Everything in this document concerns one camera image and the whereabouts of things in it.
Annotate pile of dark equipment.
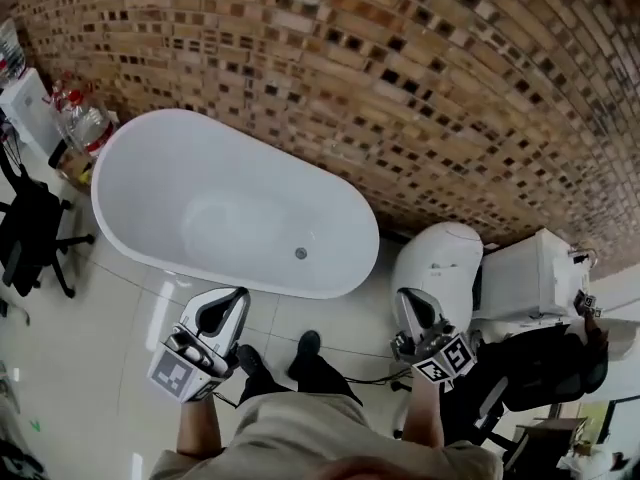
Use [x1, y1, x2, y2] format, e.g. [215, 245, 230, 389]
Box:
[0, 441, 47, 480]

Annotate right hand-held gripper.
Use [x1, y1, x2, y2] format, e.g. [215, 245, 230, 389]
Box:
[391, 288, 477, 395]

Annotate white box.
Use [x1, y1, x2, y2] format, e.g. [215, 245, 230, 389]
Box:
[0, 66, 65, 155]

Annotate black mesh office chair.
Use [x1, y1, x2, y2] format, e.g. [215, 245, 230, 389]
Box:
[444, 323, 610, 452]

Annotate person's black right shoe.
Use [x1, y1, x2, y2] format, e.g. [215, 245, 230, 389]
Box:
[288, 329, 323, 380]

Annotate black office chair with castors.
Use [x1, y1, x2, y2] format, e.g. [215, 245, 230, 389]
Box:
[0, 160, 96, 300]

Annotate person's right forearm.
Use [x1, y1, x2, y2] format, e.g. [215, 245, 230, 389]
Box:
[401, 375, 446, 450]

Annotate person's black left shoe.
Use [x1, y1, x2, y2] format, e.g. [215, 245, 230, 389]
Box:
[236, 344, 275, 387]

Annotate person's left forearm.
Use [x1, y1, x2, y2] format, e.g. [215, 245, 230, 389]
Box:
[175, 395, 225, 460]

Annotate person's black shoe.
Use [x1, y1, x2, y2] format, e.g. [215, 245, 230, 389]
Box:
[236, 344, 275, 387]
[288, 329, 323, 380]

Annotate black framed window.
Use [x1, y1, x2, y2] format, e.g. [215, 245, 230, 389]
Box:
[577, 398, 624, 447]

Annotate white oval bathtub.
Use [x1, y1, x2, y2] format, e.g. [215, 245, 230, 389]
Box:
[90, 108, 382, 301]

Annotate brown wooden side table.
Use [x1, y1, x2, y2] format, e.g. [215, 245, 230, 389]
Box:
[513, 416, 587, 470]

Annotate black floor cable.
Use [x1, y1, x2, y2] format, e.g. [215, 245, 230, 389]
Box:
[343, 370, 414, 392]

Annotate person's black trousers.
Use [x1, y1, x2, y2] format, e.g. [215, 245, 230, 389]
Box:
[238, 351, 365, 408]

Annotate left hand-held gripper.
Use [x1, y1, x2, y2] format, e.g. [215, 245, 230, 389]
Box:
[146, 287, 252, 404]

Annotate clear plastic bottles bundle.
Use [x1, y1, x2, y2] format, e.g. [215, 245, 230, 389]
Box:
[48, 70, 117, 158]

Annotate person's beige shirt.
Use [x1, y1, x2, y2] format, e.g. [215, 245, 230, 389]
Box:
[148, 391, 505, 480]

